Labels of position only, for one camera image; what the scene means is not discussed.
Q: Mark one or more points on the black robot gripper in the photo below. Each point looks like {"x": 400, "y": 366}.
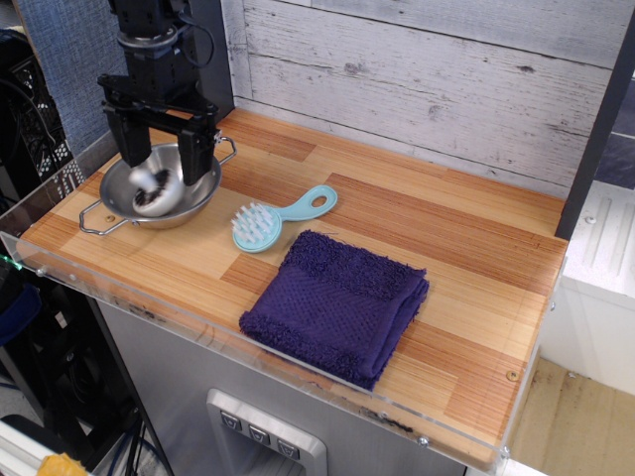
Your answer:
{"x": 159, "y": 91}

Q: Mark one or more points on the stainless steel pot with handles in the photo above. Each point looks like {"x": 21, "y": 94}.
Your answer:
{"x": 117, "y": 192}

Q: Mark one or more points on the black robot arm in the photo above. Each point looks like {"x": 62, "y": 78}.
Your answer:
{"x": 153, "y": 22}

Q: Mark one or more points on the yellow object at bottom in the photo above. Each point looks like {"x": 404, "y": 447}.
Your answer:
{"x": 60, "y": 465}

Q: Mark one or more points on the light blue scrub brush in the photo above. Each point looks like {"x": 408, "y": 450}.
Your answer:
{"x": 257, "y": 227}

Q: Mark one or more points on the black plastic crate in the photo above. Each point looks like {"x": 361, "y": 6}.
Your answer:
{"x": 33, "y": 142}

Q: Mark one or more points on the clear acrylic table guard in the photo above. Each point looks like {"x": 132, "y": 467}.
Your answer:
{"x": 172, "y": 299}

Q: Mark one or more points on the purple folded towel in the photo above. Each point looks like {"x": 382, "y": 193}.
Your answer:
{"x": 336, "y": 307}

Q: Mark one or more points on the silver panel with buttons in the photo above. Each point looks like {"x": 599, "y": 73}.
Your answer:
{"x": 263, "y": 436}

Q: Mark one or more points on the dark grey left post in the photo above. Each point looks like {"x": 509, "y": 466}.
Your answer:
{"x": 214, "y": 78}

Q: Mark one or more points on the dark grey post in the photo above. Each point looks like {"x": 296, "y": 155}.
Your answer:
{"x": 614, "y": 94}
{"x": 214, "y": 78}

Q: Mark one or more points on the dark grey right post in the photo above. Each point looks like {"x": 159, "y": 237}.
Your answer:
{"x": 614, "y": 94}

